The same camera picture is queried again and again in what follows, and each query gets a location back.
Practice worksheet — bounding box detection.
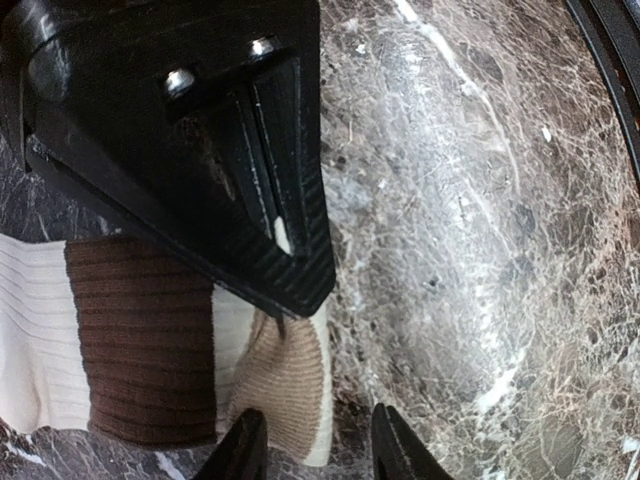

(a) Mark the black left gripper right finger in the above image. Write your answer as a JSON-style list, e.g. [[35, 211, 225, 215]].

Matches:
[[371, 403, 453, 480]]

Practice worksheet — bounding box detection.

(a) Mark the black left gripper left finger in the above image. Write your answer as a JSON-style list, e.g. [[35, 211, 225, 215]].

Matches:
[[192, 409, 268, 480]]

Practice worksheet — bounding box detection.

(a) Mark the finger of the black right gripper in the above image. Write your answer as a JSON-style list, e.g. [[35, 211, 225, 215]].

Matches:
[[1, 1, 336, 317]]

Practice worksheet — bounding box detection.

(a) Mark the beige and brown sock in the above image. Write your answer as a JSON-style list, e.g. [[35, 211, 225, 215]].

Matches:
[[1, 236, 333, 467]]

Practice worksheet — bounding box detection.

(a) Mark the black front rail frame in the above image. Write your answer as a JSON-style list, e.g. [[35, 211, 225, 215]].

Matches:
[[565, 0, 639, 175]]

